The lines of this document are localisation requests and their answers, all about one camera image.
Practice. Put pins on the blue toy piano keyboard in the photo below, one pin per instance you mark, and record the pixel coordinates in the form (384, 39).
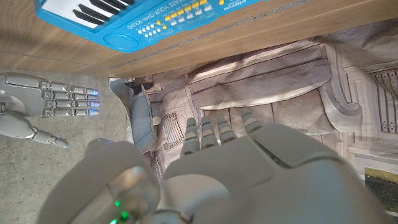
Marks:
(124, 31)

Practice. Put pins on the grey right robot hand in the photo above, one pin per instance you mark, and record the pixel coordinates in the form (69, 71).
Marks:
(28, 96)

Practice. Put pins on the printed sofa backdrop cloth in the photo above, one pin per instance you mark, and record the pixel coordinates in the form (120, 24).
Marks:
(264, 81)

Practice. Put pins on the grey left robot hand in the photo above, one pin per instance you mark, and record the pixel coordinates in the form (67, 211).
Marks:
(233, 177)

